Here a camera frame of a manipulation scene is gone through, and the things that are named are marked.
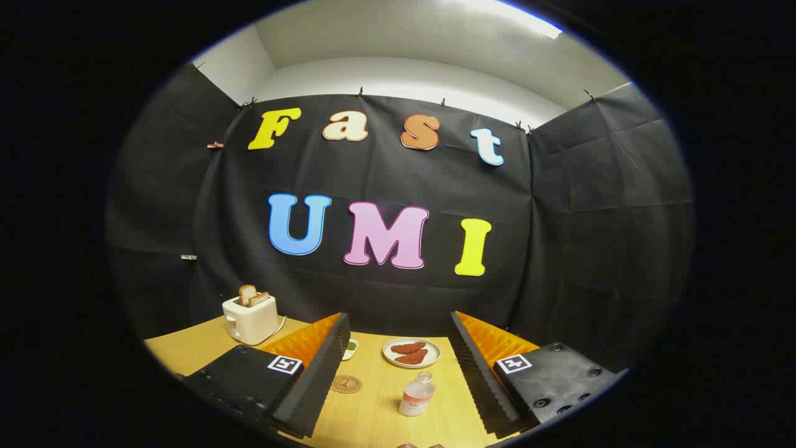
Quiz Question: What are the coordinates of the white toaster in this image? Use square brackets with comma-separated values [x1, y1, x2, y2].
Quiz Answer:
[223, 294, 280, 346]

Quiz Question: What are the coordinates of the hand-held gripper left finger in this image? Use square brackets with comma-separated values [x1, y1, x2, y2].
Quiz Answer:
[180, 312, 352, 439]

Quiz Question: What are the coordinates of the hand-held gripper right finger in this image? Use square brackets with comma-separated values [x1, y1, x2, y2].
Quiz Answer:
[449, 310, 626, 437]

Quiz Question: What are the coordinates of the round white plate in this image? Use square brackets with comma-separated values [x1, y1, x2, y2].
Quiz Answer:
[382, 338, 442, 369]

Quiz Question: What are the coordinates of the clear juice bottle red label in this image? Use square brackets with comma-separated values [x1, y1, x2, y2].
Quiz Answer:
[399, 371, 436, 418]

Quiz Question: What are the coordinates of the wooden table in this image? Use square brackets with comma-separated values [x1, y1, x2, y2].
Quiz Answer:
[144, 314, 542, 448]

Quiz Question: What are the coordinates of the black backdrop cloth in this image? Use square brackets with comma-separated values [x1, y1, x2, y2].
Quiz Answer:
[106, 62, 694, 374]

